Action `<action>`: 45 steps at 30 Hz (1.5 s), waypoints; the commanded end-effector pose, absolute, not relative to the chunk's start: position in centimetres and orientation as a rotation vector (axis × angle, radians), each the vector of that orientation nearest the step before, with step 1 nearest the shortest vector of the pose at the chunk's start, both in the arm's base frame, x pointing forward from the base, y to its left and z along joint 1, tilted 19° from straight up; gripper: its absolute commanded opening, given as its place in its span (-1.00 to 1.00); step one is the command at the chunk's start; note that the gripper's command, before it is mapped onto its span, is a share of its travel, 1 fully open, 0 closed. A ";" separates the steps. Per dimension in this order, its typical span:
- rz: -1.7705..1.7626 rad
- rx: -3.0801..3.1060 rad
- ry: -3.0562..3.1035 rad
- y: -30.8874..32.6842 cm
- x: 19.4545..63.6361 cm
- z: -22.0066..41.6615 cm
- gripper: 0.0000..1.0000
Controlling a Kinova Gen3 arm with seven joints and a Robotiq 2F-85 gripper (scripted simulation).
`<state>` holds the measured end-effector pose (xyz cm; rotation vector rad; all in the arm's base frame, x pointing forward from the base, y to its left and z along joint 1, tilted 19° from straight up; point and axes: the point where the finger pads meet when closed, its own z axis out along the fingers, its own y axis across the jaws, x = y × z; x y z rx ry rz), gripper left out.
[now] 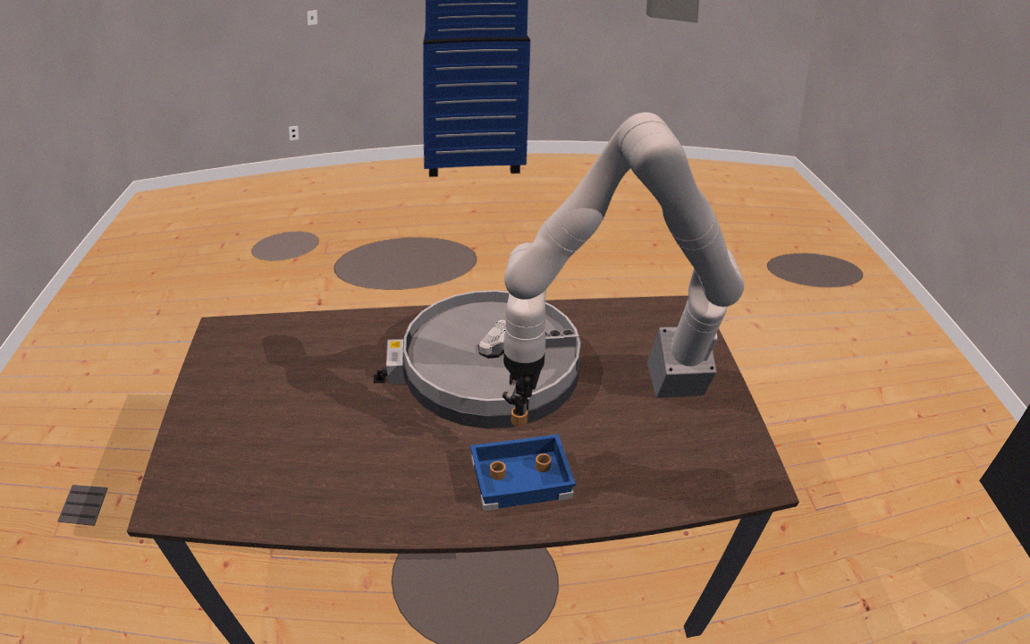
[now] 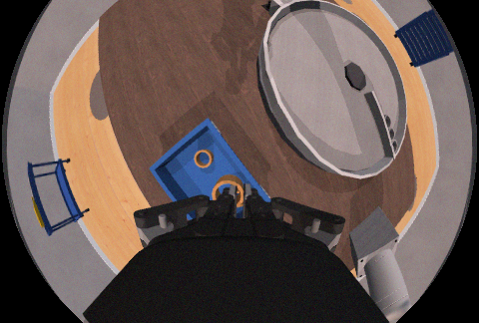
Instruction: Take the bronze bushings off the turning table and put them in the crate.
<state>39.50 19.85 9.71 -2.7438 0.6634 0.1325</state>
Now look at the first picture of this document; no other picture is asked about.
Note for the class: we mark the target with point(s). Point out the grey round turntable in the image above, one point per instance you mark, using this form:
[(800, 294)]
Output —
[(448, 375)]

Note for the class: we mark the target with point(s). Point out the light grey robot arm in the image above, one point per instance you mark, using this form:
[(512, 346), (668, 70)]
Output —
[(659, 161)]

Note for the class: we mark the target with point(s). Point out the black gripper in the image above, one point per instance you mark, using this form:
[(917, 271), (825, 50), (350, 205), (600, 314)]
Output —
[(522, 385)]

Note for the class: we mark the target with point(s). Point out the blue crate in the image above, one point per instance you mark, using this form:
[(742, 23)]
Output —
[(519, 457)]

